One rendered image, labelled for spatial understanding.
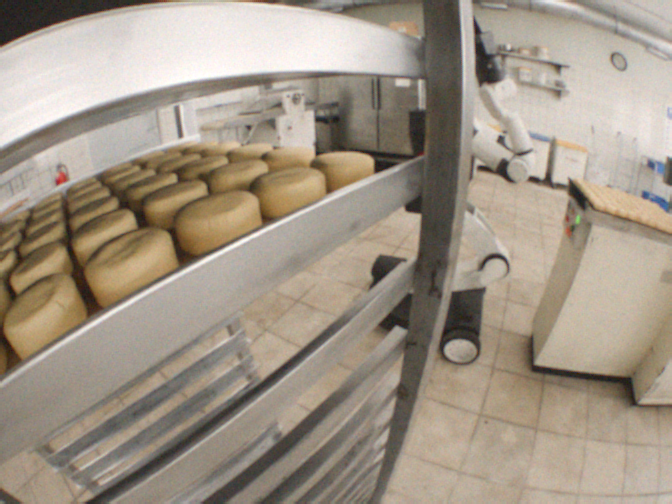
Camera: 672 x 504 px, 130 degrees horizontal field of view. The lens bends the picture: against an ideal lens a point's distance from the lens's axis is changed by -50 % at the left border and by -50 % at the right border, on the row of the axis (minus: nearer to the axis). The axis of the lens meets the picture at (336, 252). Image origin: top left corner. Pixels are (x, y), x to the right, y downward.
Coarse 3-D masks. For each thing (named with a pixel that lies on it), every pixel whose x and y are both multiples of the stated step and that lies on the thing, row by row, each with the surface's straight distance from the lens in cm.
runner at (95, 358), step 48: (336, 192) 16; (384, 192) 19; (240, 240) 12; (288, 240) 14; (336, 240) 16; (144, 288) 11; (192, 288) 12; (240, 288) 13; (96, 336) 11; (144, 336) 12; (192, 336) 13; (0, 384) 12; (48, 384) 12; (96, 384) 12; (0, 432) 14; (48, 432) 14
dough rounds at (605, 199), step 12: (576, 180) 150; (588, 192) 133; (600, 192) 142; (612, 192) 153; (624, 192) 166; (600, 204) 122; (612, 204) 133; (624, 204) 141; (636, 204) 152; (648, 204) 166; (624, 216) 128; (636, 216) 131; (648, 216) 142; (660, 216) 155; (660, 228) 140
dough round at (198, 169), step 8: (200, 160) 32; (208, 160) 31; (216, 160) 30; (224, 160) 30; (184, 168) 30; (192, 168) 29; (200, 168) 29; (208, 168) 29; (184, 176) 30; (192, 176) 29; (200, 176) 29; (208, 184) 29
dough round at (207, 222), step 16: (224, 192) 20; (240, 192) 19; (192, 208) 18; (208, 208) 17; (224, 208) 17; (240, 208) 16; (256, 208) 17; (176, 224) 17; (192, 224) 16; (208, 224) 16; (224, 224) 16; (240, 224) 16; (256, 224) 17; (192, 240) 16; (208, 240) 16; (224, 240) 16
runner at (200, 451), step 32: (416, 256) 28; (384, 288) 24; (352, 320) 21; (320, 352) 20; (256, 384) 22; (288, 384) 19; (224, 416) 21; (256, 416) 19; (192, 448) 17; (224, 448) 19; (128, 480) 22; (160, 480) 18; (192, 480) 20
